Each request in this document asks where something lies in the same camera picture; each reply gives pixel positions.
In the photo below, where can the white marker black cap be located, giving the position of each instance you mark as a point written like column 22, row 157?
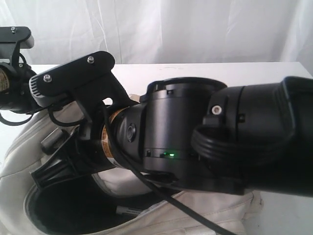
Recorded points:
column 128, row 211

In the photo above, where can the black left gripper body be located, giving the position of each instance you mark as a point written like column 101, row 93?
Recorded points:
column 15, row 93

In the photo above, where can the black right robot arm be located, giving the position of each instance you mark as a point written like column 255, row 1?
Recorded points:
column 197, row 134

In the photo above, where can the white backdrop curtain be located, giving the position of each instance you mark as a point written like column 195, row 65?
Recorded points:
column 166, row 31

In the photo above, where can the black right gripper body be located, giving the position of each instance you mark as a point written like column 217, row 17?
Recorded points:
column 84, row 146

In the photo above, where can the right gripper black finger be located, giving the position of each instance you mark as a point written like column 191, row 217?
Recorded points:
column 54, row 171

